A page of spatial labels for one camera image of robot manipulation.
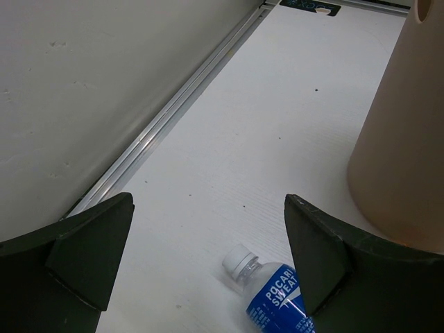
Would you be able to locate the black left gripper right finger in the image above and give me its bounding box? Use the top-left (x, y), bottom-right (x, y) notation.
top-left (284, 194), bottom-right (443, 332)

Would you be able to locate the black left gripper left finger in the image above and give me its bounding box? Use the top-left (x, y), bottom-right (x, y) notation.
top-left (1, 192), bottom-right (135, 332)

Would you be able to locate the blue Pocari Sweat bottle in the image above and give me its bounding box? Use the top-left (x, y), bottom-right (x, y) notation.
top-left (222, 245), bottom-right (315, 333)

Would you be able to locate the brown cylindrical paper bin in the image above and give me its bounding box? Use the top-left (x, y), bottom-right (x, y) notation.
top-left (348, 1), bottom-right (443, 253)

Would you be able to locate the left blue corner sticker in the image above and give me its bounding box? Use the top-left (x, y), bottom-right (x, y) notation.
top-left (280, 0), bottom-right (341, 17)

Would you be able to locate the left aluminium table rail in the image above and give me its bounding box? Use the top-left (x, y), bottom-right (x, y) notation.
top-left (66, 3), bottom-right (274, 217)

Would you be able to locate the aluminium table rail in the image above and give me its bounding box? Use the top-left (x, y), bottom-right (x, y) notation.
top-left (66, 3), bottom-right (274, 217)
top-left (264, 0), bottom-right (414, 16)

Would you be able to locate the rear aluminium table rail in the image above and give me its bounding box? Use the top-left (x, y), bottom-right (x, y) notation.
top-left (264, 0), bottom-right (414, 16)

